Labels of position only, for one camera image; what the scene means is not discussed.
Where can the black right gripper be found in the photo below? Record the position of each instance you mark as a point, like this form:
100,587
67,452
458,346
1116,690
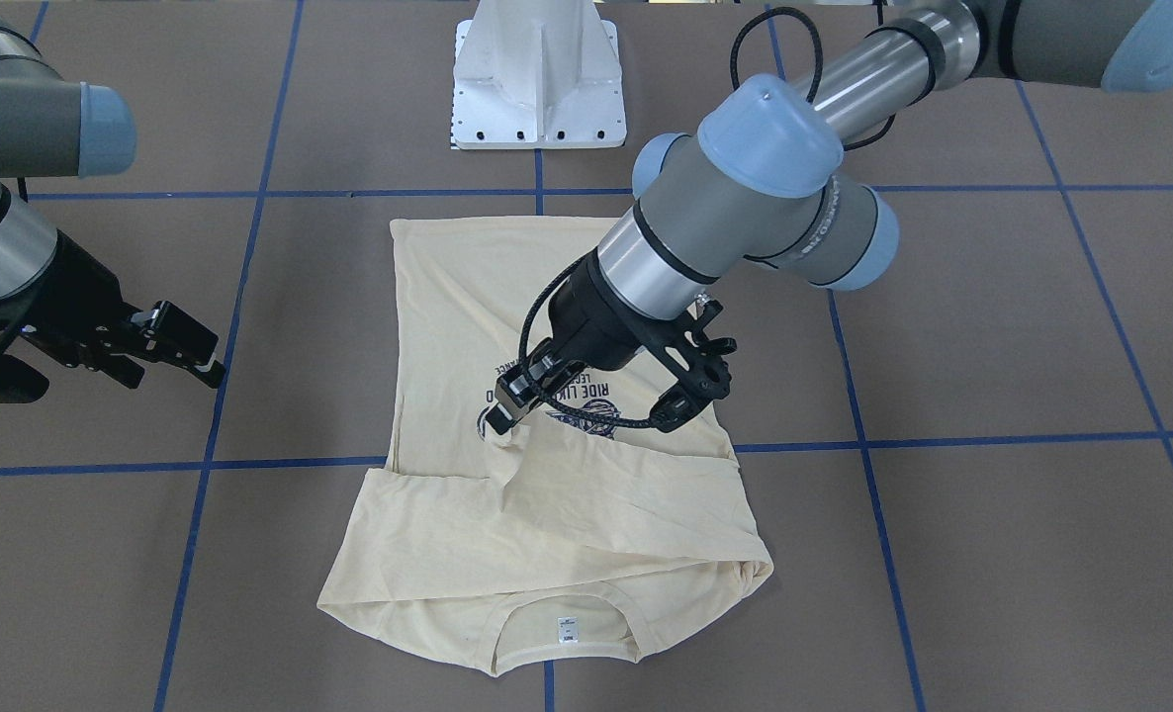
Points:
70,295

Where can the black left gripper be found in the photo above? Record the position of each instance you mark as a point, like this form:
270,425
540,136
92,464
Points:
596,314

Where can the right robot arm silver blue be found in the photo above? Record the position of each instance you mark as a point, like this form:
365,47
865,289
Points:
49,127

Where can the cream long-sleeve printed shirt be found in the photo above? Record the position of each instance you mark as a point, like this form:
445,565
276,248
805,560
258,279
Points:
556,540

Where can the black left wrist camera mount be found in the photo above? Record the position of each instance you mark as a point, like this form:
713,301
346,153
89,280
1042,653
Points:
697,361

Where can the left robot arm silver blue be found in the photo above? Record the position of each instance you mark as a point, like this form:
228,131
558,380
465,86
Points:
760,179

